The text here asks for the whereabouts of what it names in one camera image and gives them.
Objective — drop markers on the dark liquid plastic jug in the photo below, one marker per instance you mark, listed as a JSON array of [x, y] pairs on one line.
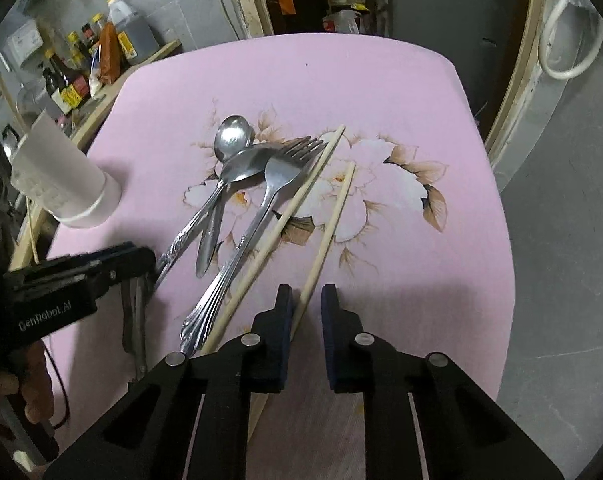
[[136, 30]]

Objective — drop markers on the metal mesh strainer ladle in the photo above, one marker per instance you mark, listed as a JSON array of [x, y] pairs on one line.
[[31, 97]]

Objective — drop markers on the white plastic utensil holder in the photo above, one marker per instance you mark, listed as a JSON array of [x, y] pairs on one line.
[[61, 175]]

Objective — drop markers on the orange seasoning packet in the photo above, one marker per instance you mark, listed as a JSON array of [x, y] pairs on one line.
[[110, 55]]

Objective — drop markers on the grey cabinet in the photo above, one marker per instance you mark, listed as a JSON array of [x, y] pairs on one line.
[[446, 0]]

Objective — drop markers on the yellow cap dark sauce bottle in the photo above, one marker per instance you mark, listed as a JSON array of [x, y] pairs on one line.
[[76, 45]]

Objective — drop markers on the beige kitchen countertop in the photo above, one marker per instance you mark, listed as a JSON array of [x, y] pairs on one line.
[[156, 52]]

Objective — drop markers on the person's left hand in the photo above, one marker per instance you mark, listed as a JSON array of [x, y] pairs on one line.
[[38, 380]]

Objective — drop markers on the steel kitchen tongs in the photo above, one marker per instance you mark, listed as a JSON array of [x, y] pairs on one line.
[[139, 325]]

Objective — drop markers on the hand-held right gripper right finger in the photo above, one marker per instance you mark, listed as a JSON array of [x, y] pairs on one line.
[[331, 360]]

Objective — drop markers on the white paper box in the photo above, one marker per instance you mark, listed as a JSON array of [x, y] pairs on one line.
[[26, 40]]

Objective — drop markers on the yellow label soy sauce bottle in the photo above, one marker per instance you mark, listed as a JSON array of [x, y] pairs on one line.
[[73, 95]]

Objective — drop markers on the red label dark sauce bottle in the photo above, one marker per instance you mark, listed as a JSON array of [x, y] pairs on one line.
[[87, 35]]

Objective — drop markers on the clear plastic bag red print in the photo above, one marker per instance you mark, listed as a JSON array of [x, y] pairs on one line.
[[340, 22]]

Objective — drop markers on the small yellow cap bottle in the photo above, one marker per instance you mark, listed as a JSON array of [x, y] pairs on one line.
[[97, 22]]

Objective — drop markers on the wooden door frame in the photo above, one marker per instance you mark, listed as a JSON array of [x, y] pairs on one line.
[[511, 100]]

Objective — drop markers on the white blue packet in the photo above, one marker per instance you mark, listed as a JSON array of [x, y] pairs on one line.
[[96, 72]]

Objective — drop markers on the pink floral tablecloth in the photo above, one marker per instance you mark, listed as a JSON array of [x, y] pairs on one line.
[[406, 260]]

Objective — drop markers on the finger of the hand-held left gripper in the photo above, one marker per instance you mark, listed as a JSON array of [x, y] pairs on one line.
[[129, 267], [88, 256]]

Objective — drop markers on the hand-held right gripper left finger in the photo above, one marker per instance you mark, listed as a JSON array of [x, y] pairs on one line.
[[281, 360]]

